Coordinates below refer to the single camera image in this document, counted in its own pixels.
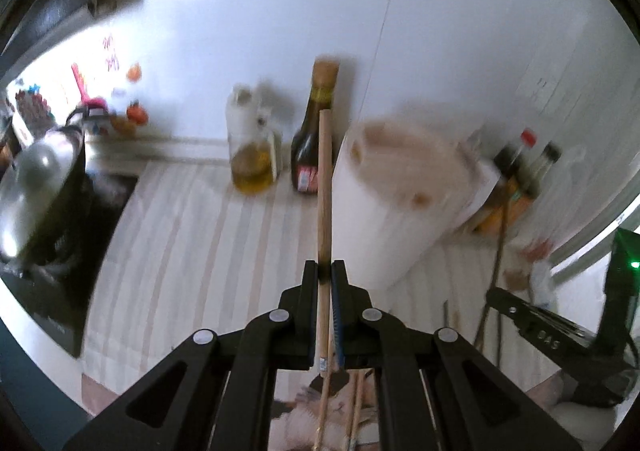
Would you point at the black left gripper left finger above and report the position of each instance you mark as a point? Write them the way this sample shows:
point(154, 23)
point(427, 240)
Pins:
point(213, 392)

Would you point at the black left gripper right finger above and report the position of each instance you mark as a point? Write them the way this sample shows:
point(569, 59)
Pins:
point(435, 391)

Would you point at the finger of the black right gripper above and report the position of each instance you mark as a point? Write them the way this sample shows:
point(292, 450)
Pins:
point(542, 328)

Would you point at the light wooden chopstick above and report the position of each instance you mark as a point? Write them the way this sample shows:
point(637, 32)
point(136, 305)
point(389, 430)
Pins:
point(353, 410)
point(324, 239)

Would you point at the red capped sauce bottle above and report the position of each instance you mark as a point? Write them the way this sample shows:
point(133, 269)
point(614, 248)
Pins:
point(509, 162)

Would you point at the black capped sauce bottle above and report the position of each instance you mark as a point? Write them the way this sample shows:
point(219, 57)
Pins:
point(532, 175)

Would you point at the striped table mat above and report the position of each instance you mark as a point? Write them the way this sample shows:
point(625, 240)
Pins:
point(190, 252)

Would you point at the black induction cooktop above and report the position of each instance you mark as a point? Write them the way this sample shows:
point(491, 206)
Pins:
point(55, 290)

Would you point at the white utensil holder canister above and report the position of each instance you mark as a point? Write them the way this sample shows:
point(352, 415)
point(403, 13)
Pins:
point(397, 188)

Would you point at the clear oil jug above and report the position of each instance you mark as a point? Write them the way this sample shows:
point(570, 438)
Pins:
point(254, 145)

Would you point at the dark soy sauce bottle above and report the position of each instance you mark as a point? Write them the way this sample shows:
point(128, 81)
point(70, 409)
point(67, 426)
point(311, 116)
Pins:
point(305, 143)

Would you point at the steel pot with lid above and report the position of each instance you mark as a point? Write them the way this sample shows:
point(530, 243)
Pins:
point(38, 190)

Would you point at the orange fruit magnet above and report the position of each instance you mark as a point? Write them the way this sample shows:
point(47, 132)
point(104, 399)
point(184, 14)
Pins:
point(136, 113)

